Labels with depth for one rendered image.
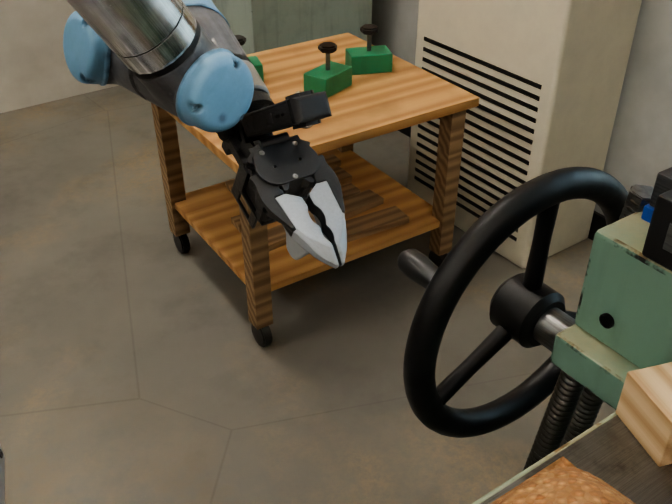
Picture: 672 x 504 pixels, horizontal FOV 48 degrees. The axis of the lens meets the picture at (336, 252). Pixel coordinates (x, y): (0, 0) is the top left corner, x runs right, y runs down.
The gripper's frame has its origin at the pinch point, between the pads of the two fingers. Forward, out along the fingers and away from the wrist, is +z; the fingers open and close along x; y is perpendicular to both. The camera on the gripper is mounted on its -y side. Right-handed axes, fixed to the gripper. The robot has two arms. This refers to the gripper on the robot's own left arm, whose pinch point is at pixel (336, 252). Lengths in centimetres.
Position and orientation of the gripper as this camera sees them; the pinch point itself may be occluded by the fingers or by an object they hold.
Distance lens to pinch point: 75.6
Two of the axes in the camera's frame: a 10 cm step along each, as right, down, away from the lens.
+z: 4.9, 8.2, -3.0
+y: -2.9, 4.8, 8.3
